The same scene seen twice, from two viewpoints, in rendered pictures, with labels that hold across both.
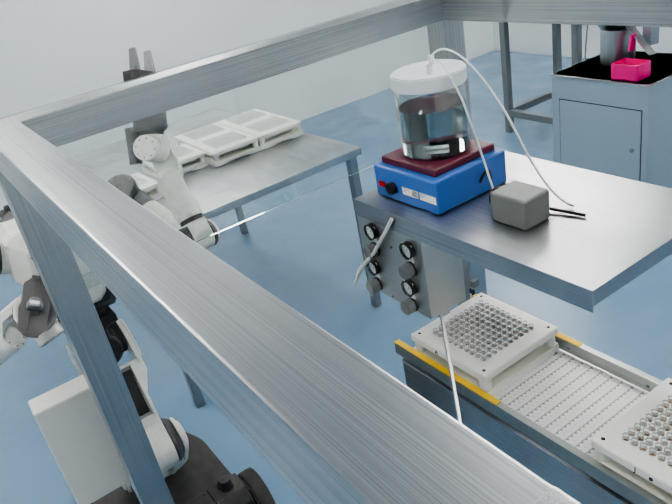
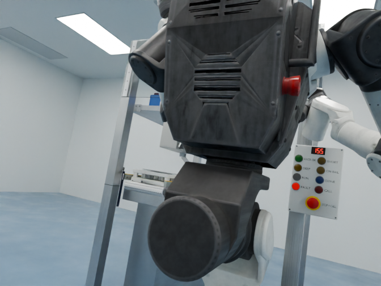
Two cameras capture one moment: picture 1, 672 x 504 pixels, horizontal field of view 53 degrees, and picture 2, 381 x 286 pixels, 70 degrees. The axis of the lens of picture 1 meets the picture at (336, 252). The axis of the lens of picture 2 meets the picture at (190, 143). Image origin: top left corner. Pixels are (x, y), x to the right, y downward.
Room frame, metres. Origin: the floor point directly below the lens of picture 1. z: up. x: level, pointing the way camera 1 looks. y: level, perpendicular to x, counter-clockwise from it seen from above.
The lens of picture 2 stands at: (2.13, 1.17, 0.90)
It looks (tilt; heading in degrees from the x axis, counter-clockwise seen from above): 7 degrees up; 236
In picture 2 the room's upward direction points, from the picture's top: 9 degrees clockwise
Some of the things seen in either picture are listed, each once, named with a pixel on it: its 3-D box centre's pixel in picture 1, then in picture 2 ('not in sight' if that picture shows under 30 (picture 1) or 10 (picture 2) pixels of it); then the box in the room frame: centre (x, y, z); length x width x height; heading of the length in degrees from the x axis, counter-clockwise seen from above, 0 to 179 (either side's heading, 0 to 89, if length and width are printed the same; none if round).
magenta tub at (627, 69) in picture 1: (630, 69); not in sight; (3.40, -1.69, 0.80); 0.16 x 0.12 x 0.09; 29
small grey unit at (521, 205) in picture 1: (516, 203); not in sight; (1.13, -0.35, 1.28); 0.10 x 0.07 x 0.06; 30
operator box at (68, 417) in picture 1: (94, 435); (315, 180); (1.13, 0.57, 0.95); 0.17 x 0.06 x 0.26; 120
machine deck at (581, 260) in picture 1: (519, 208); (177, 122); (1.21, -0.38, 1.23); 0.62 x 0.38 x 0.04; 30
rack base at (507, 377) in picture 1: (484, 350); (159, 182); (1.31, -0.30, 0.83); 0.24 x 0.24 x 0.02; 30
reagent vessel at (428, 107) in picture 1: (431, 106); not in sight; (1.34, -0.25, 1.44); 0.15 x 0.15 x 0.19
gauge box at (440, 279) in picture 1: (410, 254); (180, 133); (1.32, -0.16, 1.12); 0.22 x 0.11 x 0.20; 30
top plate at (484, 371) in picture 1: (482, 333); (160, 174); (1.31, -0.31, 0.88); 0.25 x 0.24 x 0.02; 120
